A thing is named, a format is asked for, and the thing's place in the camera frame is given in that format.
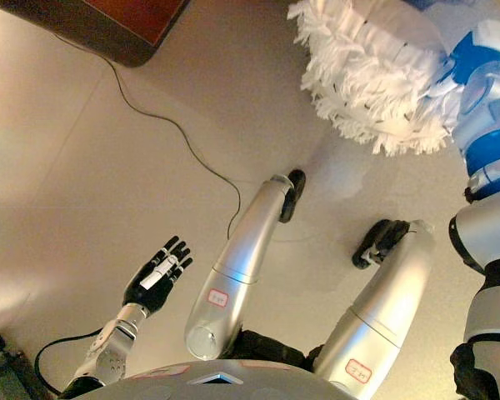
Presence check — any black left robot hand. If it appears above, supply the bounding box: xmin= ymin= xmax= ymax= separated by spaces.
xmin=122 ymin=235 xmax=194 ymax=316

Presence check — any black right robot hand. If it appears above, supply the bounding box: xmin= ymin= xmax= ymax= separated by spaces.
xmin=426 ymin=31 xmax=500 ymax=100

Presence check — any white fringed throw pillow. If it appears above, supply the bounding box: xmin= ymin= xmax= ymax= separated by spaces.
xmin=287 ymin=0 xmax=458 ymax=158

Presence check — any silver left robot leg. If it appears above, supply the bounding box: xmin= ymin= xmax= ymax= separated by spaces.
xmin=183 ymin=173 xmax=296 ymax=362

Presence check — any silver robot leg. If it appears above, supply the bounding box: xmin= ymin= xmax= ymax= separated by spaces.
xmin=183 ymin=173 xmax=296 ymax=362
xmin=313 ymin=219 xmax=438 ymax=400

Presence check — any gray robot torso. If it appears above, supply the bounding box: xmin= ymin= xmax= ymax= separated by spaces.
xmin=72 ymin=328 xmax=360 ymax=400

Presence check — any dark metal stand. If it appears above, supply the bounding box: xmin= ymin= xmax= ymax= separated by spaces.
xmin=0 ymin=332 xmax=41 ymax=400

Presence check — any black right robot foot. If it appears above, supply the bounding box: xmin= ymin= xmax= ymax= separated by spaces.
xmin=351 ymin=218 xmax=413 ymax=270

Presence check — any silver right robot leg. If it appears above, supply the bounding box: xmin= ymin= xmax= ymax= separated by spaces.
xmin=313 ymin=219 xmax=438 ymax=400

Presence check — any brown wooden cabinet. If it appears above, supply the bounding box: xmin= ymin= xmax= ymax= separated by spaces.
xmin=0 ymin=0 xmax=193 ymax=68

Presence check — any thick black wrist cable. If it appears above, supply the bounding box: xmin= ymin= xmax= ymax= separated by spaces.
xmin=32 ymin=327 xmax=106 ymax=396

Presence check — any thin black floor cable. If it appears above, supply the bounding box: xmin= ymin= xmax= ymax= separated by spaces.
xmin=51 ymin=32 xmax=243 ymax=239

